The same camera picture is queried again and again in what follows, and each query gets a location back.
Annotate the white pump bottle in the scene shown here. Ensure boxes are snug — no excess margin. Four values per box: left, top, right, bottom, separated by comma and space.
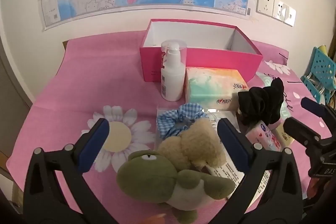
160, 40, 187, 102

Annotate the pink cardboard box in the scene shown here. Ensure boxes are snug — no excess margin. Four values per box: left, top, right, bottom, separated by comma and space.
140, 19, 263, 83

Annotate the pastel tissue pack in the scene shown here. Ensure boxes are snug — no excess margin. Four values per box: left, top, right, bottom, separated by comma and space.
185, 67, 249, 112

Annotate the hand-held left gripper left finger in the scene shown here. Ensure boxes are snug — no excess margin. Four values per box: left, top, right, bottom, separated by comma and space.
23, 118, 116, 224

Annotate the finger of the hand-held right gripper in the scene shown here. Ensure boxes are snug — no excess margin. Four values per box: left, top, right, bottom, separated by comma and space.
283, 117, 323, 148
301, 97, 336, 121

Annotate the blue plastic rack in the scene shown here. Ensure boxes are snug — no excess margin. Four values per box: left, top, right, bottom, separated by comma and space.
301, 46, 336, 105

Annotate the green frog plush toy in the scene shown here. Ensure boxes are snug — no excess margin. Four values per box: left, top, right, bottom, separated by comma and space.
116, 150, 236, 223

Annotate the clear plastic packet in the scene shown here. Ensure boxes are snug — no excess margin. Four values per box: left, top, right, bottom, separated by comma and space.
156, 107, 272, 197

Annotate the white wall socket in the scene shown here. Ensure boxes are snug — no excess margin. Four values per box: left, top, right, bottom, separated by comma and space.
256, 0, 275, 15

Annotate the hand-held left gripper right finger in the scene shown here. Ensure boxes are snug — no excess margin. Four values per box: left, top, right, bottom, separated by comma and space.
210, 118, 305, 224

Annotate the yellow tissue packet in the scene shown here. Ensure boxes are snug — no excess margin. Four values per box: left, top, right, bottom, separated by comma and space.
273, 122, 293, 147

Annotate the black scrunchie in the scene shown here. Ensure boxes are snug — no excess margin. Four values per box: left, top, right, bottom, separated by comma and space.
238, 78, 285, 126

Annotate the blue gingham scrunchie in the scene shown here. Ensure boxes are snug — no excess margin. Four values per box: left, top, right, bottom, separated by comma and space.
156, 105, 209, 139

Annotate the floral pocket tissue packet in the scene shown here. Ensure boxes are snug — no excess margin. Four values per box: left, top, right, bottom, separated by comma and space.
245, 120, 282, 152

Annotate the beige plush toy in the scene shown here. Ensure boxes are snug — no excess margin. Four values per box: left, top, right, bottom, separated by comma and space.
157, 118, 227, 169

